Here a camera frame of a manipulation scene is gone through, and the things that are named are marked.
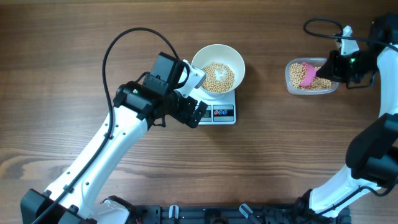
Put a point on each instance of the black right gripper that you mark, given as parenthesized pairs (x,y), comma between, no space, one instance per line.
(331,70)

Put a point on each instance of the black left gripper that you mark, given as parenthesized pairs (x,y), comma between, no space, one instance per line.
(184,116)

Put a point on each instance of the pink plastic scoop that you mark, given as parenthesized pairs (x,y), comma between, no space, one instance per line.
(309,76)

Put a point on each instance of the white bowl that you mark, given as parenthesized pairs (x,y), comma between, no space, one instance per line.
(222,54)

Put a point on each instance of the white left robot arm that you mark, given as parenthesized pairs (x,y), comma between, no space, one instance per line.
(71,198)

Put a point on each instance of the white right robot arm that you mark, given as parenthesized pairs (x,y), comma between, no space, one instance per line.
(371,158)

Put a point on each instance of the white digital kitchen scale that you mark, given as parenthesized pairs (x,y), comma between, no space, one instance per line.
(221,107)

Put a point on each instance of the soybeans in bowl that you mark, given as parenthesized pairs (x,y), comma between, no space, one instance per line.
(219,78)

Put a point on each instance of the clear plastic container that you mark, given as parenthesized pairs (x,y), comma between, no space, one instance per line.
(316,62)

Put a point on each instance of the soybeans in container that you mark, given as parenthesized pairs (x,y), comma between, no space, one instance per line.
(297,72)

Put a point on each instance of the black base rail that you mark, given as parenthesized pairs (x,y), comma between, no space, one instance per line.
(265,214)

